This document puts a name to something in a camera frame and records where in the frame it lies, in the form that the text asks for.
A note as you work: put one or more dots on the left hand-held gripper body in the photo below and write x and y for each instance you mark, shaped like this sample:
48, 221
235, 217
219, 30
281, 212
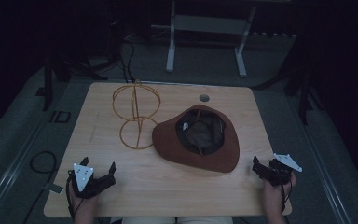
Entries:
82, 175

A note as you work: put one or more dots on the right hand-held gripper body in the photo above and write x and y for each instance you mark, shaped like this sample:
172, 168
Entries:
276, 175

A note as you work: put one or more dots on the brown brimmed hat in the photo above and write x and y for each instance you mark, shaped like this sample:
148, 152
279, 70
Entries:
171, 141

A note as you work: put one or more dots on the person's right hand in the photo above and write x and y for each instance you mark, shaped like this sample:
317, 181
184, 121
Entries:
273, 196

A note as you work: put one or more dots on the person's left hand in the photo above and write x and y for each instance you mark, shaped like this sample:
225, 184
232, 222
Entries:
85, 202

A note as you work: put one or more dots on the grey tape patch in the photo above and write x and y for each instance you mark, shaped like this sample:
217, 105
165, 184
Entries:
53, 188

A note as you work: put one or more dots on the black tripod stand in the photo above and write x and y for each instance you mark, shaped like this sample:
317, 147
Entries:
47, 84
304, 102

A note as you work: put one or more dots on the white metal desk frame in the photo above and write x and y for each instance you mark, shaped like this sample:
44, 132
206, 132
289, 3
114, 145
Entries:
208, 24

